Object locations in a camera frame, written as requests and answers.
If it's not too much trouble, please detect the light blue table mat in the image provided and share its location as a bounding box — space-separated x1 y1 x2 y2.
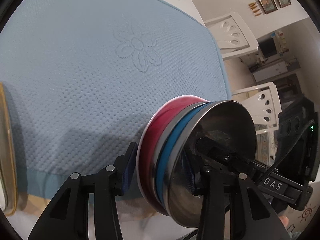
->
1 0 231 199

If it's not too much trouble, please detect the white chair near right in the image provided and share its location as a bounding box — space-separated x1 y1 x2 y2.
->
232 82 281 135

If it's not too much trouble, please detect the small framed picture lower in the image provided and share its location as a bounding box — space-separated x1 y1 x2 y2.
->
257 0 278 14

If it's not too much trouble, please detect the blue steel bowl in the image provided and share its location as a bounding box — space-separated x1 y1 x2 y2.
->
156 100 256 228

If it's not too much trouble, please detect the red steel bowl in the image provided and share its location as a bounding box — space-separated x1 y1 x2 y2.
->
149 101 209 216

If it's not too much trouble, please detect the pink patterned bowl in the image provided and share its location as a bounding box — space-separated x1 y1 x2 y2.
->
136 95 207 206

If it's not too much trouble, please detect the white chair far right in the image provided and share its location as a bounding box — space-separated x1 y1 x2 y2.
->
204 12 259 60

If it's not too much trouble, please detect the white chair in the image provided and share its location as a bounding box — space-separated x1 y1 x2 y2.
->
204 12 259 60
232 82 281 135

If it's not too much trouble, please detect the blue leaf round plate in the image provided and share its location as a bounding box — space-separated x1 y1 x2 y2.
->
1 83 18 216

